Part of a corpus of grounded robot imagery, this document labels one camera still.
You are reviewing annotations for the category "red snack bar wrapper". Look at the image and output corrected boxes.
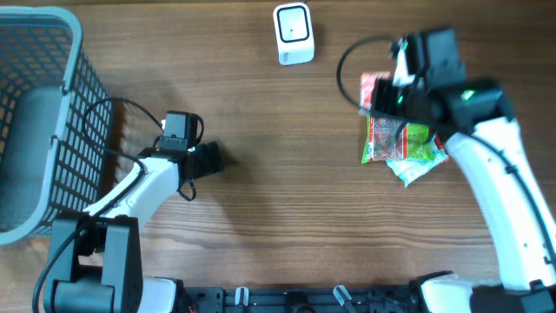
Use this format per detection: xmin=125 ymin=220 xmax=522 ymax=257
xmin=434 ymin=133 xmax=444 ymax=150

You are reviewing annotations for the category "green candy bag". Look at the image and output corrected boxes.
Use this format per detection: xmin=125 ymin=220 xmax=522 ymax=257
xmin=361 ymin=117 xmax=439 ymax=163

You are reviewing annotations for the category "red white small box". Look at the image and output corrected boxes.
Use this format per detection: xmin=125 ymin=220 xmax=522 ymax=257
xmin=360 ymin=71 xmax=391 ymax=116

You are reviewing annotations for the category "teal white tissue pack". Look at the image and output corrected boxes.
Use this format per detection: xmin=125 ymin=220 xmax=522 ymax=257
xmin=386 ymin=144 xmax=448 ymax=187

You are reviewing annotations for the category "grey plastic shopping basket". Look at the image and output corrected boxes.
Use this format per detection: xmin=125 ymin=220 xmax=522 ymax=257
xmin=1 ymin=6 xmax=115 ymax=245

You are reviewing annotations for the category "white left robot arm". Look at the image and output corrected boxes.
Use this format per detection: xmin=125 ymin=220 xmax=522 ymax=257
xmin=32 ymin=111 xmax=223 ymax=312

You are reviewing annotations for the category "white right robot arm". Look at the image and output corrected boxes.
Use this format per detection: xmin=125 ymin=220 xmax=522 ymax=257
xmin=371 ymin=28 xmax=555 ymax=312

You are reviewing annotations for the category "white barcode scanner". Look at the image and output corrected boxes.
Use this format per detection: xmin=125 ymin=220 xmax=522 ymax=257
xmin=273 ymin=2 xmax=315 ymax=66

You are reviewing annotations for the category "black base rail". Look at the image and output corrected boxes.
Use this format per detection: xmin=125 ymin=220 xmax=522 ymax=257
xmin=173 ymin=284 xmax=492 ymax=313

